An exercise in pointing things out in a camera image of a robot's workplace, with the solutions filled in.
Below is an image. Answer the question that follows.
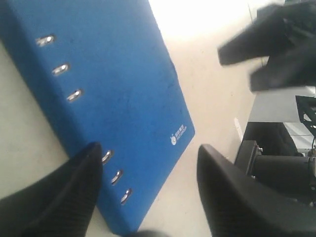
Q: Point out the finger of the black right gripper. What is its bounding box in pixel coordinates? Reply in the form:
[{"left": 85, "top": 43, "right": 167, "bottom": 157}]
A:
[
  {"left": 218, "top": 7, "right": 299, "bottom": 66},
  {"left": 249, "top": 41, "right": 316, "bottom": 91}
]

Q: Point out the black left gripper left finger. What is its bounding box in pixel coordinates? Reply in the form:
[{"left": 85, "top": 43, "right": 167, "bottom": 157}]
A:
[{"left": 0, "top": 142, "right": 103, "bottom": 237}]

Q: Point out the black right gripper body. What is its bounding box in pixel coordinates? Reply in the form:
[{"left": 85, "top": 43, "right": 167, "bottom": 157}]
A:
[{"left": 256, "top": 0, "right": 316, "bottom": 87}]

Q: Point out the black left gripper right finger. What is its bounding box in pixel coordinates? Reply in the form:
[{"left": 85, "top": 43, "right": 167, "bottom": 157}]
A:
[{"left": 197, "top": 144, "right": 316, "bottom": 237}]

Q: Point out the blue ring binder notebook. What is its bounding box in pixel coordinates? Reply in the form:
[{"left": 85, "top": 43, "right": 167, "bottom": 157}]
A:
[{"left": 0, "top": 0, "right": 195, "bottom": 235}]

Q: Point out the black metal frame stand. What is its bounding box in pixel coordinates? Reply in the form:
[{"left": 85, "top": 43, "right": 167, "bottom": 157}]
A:
[{"left": 296, "top": 95, "right": 316, "bottom": 136}]

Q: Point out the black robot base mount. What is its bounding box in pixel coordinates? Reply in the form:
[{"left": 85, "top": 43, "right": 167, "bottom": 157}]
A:
[{"left": 234, "top": 122, "right": 316, "bottom": 207}]

